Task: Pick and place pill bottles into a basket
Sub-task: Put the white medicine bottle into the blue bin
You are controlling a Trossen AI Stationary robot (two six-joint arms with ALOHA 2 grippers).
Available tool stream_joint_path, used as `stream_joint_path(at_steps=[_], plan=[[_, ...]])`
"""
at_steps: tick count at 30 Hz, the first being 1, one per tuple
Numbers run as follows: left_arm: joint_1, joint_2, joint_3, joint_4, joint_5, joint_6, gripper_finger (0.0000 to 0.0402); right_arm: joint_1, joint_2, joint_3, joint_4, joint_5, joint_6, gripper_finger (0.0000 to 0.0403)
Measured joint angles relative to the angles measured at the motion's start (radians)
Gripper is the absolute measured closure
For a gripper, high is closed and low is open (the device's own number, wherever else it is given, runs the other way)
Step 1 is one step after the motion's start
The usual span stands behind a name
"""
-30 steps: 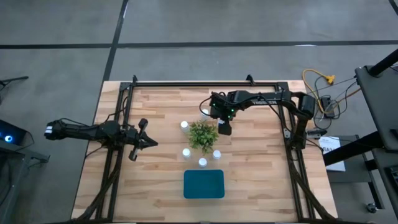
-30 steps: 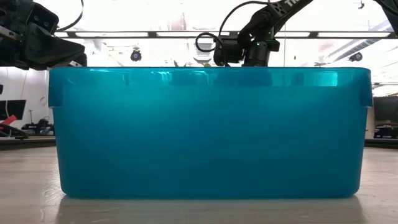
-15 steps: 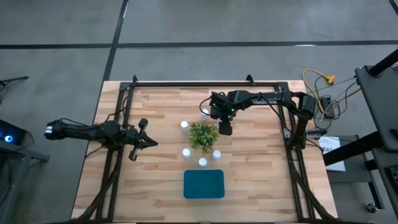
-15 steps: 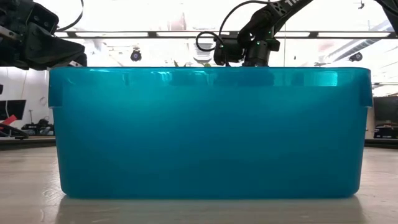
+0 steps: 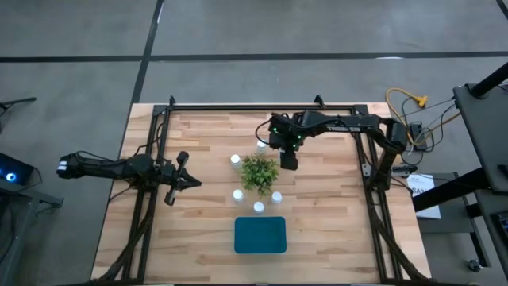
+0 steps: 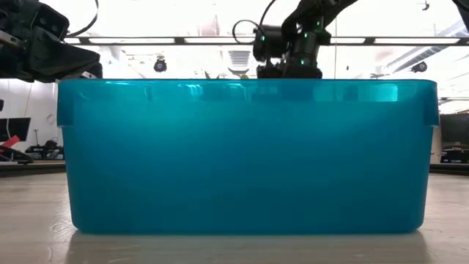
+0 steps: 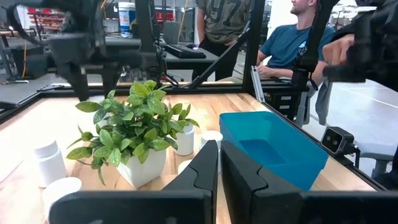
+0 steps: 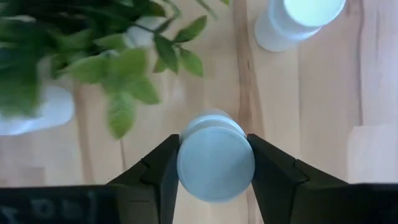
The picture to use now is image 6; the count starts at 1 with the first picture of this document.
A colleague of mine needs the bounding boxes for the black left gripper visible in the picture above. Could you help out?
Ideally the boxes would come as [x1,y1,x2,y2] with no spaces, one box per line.
[0,27,103,84]

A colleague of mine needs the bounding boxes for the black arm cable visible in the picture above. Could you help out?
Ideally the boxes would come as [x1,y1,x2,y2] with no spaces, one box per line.
[232,0,278,45]
[65,0,100,37]

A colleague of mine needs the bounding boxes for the teal translucent plastic basket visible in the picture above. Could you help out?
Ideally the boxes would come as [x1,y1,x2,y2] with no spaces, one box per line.
[56,78,440,235]

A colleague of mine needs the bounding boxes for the dark workstation equipment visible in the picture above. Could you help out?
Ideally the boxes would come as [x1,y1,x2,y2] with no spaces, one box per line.
[439,113,469,164]

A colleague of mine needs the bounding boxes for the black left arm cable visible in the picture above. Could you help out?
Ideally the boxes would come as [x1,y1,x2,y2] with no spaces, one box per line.
[65,0,100,37]

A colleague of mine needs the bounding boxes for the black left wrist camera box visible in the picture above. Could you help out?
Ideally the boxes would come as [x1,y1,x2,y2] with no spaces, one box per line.
[21,0,70,40]

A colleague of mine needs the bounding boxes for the black flat monitor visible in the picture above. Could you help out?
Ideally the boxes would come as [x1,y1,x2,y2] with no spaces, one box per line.
[0,117,32,142]

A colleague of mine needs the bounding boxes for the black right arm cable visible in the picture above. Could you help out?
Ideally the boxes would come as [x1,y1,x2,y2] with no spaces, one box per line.
[232,0,278,45]

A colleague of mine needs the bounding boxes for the thin vertical cable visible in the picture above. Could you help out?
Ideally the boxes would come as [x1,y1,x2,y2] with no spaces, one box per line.
[334,18,338,80]

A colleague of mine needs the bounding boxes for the black curved cable loop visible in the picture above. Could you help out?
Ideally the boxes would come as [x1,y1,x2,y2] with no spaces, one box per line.
[0,145,34,165]

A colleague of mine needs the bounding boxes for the red strap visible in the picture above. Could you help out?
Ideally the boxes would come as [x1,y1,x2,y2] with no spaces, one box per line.
[0,134,22,151]

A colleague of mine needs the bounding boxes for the black overhead frame bar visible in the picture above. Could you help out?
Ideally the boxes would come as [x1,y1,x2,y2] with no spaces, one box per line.
[64,35,469,46]

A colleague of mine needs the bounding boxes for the green plant in white pot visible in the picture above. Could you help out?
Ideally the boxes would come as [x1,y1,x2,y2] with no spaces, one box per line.
[204,70,250,80]

